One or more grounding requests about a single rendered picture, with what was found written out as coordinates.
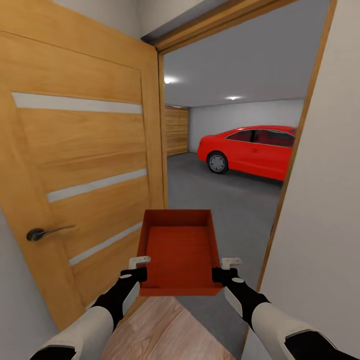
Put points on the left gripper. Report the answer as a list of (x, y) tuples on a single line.
[(140, 272)]

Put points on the garage door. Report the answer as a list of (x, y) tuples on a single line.
[(176, 130)]

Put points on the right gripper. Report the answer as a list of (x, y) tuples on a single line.
[(218, 274)]

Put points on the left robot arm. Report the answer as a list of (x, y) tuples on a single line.
[(86, 338)]

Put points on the storage box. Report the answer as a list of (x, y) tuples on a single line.
[(182, 247)]

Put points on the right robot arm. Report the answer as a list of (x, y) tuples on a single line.
[(284, 336)]

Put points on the car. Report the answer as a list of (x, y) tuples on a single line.
[(263, 150)]

